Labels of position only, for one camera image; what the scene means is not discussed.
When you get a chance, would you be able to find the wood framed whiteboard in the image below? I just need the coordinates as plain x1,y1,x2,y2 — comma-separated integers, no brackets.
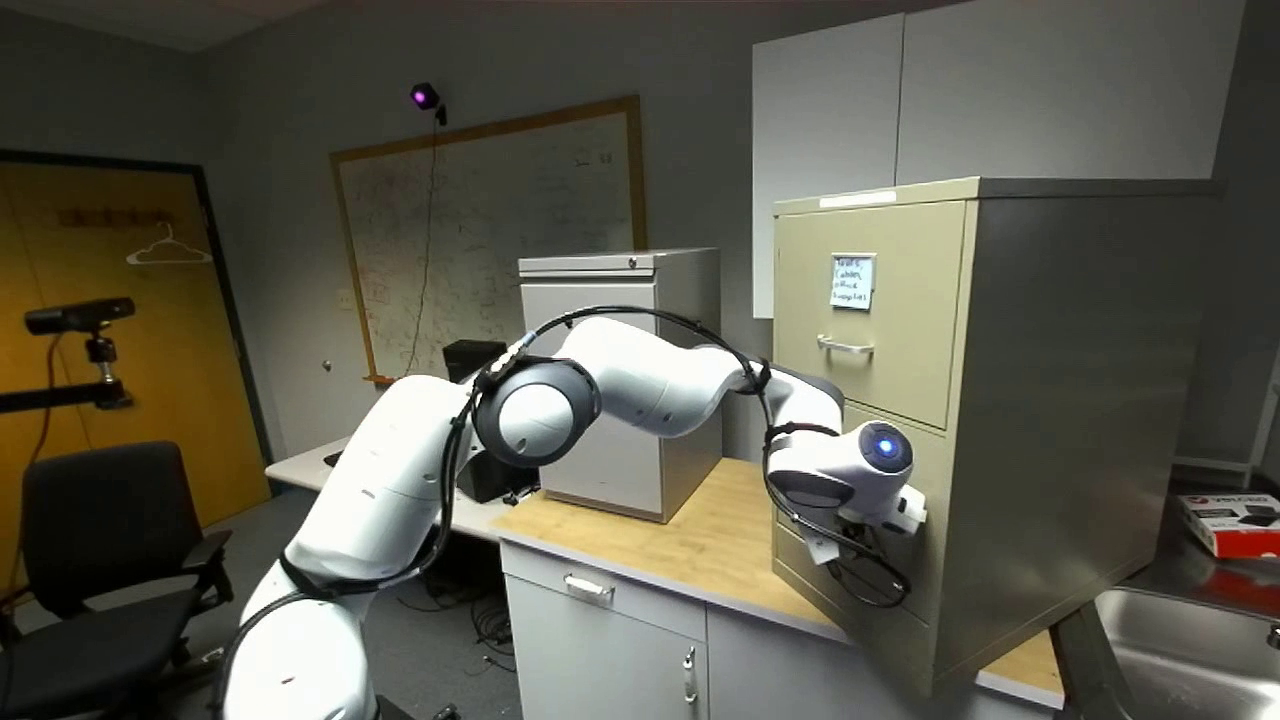
329,91,652,393

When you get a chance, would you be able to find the beige metal file cabinet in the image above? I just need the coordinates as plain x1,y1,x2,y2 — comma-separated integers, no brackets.
770,174,1218,705

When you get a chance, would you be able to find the white clothes hanger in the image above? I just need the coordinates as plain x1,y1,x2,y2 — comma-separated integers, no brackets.
126,226,220,271

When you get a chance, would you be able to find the silver base cabinet door handle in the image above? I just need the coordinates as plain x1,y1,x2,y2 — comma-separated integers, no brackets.
677,645,708,713

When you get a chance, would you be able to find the black stereo camera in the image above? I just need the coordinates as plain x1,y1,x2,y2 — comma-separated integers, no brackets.
22,291,141,341

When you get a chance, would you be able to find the silver base cabinet drawer handle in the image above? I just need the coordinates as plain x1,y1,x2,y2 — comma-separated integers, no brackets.
562,574,622,609

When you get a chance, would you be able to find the black office chair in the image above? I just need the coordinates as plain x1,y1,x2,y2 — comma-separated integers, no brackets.
0,441,240,720

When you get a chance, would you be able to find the orange door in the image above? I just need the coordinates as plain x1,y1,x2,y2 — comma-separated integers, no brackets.
0,148,277,603

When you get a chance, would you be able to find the stainless steel sink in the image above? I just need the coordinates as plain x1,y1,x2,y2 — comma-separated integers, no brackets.
1092,586,1280,720

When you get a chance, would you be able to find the silver drawer pull handle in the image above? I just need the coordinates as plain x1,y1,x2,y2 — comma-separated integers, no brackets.
811,333,880,373

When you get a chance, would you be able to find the white drawer label card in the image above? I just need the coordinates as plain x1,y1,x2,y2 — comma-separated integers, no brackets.
829,247,880,318

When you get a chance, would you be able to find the white wall cabinet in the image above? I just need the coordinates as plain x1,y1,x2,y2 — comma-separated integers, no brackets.
747,0,1260,326

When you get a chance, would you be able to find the beige labelled cabinet drawer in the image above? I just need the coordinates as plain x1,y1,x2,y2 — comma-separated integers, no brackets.
774,195,982,432

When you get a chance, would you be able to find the wooden countertop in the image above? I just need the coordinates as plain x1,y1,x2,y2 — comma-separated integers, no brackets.
492,456,1073,713

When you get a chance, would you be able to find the red white box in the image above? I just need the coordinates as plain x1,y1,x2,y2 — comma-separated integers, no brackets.
1175,487,1280,563

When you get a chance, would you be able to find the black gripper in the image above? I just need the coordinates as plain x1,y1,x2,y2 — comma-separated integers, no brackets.
778,479,862,569

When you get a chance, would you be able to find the wall camera with purple light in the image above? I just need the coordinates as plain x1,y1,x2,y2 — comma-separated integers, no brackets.
406,76,455,132

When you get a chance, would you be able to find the small grey file cabinet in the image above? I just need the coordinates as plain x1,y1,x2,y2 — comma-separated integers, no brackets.
516,243,734,526

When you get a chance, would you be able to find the beige unlabelled cabinet drawer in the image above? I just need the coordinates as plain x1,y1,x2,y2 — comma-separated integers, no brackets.
770,393,962,688

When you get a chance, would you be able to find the white base cabinet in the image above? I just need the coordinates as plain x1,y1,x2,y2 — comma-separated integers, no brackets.
495,538,1056,720

